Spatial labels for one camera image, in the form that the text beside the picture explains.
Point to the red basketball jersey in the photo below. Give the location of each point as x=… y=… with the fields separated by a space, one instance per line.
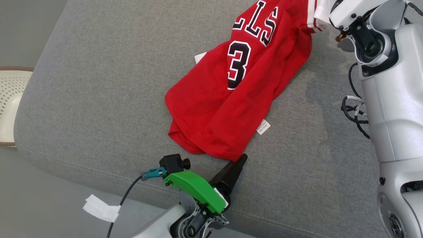
x=211 y=109

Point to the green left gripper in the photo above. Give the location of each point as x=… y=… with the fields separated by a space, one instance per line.
x=198 y=190

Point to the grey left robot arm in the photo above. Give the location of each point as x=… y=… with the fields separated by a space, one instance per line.
x=165 y=221

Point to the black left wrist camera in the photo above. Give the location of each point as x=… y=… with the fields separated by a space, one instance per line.
x=172 y=163

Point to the white perforated laundry basket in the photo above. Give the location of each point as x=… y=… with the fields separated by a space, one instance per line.
x=11 y=99

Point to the grey fabric sofa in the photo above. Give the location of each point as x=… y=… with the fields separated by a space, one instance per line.
x=99 y=115

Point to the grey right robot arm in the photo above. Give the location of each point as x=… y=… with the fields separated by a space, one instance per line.
x=396 y=99

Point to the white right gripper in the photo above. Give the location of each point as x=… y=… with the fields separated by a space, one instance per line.
x=350 y=11

